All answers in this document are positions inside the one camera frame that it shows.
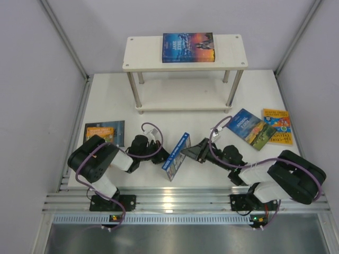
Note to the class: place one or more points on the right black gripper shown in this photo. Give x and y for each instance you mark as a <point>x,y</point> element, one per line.
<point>202,150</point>

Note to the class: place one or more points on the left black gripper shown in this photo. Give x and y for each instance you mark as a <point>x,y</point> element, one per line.
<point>155,152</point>

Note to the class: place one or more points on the blue 91-Storey Treehouse book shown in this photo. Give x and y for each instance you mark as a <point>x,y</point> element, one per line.
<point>176,157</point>

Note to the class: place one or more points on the Jane Eyre book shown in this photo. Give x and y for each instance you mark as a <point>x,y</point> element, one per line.
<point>188,47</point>

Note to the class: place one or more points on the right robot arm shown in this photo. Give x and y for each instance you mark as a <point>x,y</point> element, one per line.
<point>288,176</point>

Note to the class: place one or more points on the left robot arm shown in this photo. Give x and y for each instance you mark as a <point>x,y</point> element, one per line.
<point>95,158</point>

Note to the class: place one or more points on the dark blue book left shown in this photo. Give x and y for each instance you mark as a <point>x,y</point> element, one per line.
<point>118,130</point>

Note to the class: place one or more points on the orange Treehouse book left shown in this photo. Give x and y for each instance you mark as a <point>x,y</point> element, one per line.
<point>107,133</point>

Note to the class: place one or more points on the orange treehouse book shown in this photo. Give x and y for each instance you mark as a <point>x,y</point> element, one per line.
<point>107,133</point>
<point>280,120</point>

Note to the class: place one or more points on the Animal Farm book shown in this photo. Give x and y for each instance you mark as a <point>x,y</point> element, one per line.
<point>254,131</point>

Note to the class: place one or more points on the white two-tier shelf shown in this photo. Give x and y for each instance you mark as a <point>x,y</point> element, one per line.
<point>144,54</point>

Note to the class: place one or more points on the orange Treehouse book right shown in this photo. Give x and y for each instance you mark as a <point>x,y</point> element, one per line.
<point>280,120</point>

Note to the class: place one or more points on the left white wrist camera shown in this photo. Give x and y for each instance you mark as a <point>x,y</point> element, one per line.
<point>152,134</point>

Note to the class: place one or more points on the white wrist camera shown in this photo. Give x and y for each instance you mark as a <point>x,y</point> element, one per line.
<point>215,133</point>
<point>152,134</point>

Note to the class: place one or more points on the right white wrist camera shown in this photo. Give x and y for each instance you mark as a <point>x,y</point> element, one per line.
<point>215,133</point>

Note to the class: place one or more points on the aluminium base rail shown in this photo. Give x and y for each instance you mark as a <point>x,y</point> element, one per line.
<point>150,199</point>

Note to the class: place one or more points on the perforated cable tray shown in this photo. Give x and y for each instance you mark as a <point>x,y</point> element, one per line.
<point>158,219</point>

